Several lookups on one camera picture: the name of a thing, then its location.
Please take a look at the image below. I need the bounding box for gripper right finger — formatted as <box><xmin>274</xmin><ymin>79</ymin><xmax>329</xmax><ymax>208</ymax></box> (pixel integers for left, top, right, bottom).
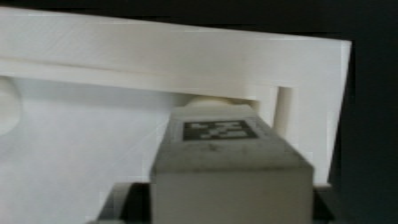
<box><xmin>313</xmin><ymin>186</ymin><xmax>340</xmax><ymax>224</ymax></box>

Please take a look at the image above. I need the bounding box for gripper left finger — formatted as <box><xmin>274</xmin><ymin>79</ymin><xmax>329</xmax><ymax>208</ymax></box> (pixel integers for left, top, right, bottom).
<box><xmin>87</xmin><ymin>183</ymin><xmax>150</xmax><ymax>224</ymax></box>

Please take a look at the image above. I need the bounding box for white leg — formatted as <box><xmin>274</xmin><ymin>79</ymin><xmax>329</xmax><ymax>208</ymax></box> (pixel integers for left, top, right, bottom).
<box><xmin>151</xmin><ymin>97</ymin><xmax>313</xmax><ymax>224</ymax></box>

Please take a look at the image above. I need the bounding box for white square tabletop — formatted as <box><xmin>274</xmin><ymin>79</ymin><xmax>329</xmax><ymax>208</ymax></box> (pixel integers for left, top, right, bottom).
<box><xmin>0</xmin><ymin>6</ymin><xmax>352</xmax><ymax>224</ymax></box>

